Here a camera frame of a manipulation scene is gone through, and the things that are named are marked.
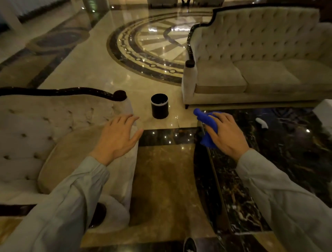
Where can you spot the person's right hand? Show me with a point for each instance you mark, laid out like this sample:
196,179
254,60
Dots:
229,137

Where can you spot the person's left hand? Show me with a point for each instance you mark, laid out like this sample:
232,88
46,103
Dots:
114,141

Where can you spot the person's left middle finger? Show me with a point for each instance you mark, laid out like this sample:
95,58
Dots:
126,119

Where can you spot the person's left little finger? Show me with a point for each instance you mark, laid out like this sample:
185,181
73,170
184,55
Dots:
110,124

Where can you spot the person's right thumb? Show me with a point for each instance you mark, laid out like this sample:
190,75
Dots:
210,133

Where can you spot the person's left thumb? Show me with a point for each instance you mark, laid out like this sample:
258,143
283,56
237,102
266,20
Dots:
137,138

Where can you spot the blue cleaning cloth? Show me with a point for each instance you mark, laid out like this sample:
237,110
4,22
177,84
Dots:
205,118

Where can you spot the person's left forearm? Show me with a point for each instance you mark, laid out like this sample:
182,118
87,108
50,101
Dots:
59,207

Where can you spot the person's right forearm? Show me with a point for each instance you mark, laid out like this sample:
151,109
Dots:
285,202

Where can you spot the black round waste bin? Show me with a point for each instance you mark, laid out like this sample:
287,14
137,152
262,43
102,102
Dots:
159,106

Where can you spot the white crumpled tissue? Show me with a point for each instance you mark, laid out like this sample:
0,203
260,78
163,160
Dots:
262,123

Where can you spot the beige tufted armchair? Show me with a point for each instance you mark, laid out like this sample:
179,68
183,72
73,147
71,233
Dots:
39,145

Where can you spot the beige tufted sofa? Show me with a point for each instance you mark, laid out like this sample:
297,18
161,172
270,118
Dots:
254,65

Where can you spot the person's dark shoe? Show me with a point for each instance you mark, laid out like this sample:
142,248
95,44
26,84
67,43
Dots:
189,245

